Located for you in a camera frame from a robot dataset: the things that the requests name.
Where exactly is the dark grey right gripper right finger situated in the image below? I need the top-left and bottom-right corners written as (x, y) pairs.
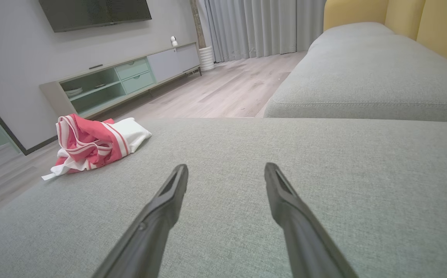
top-left (264, 162), bottom-right (359, 278)

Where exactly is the grey cabinet door panel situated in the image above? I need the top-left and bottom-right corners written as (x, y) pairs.
top-left (147, 43), bottom-right (201, 83)

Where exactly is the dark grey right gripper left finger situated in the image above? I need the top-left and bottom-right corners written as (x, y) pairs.
top-left (92, 164), bottom-right (189, 278)

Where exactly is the large grey sofa seat cushion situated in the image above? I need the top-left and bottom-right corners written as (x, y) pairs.
top-left (0, 118), bottom-right (447, 278)

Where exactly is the long low TV cabinet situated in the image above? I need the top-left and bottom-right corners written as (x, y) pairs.
top-left (40, 42), bottom-right (202, 118)

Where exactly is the light grey curtain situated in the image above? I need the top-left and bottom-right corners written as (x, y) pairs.
top-left (196, 0), bottom-right (326, 63)

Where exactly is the black flat screen television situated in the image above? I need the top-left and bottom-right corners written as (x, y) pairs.
top-left (39, 0), bottom-right (152, 33)

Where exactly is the red and white T-shirt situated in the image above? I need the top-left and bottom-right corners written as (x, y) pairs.
top-left (41, 114), bottom-right (152, 181)

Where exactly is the white ribbed cylinder bin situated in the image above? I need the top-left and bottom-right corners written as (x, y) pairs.
top-left (199, 46), bottom-right (215, 72)

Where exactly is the small grey sofa seat cushion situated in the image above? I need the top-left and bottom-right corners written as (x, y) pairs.
top-left (264, 22), bottom-right (447, 123)

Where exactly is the pale green cabinet drawer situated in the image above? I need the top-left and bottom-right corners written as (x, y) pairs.
top-left (115, 58), bottom-right (150, 80)
top-left (121, 71), bottom-right (156, 95)

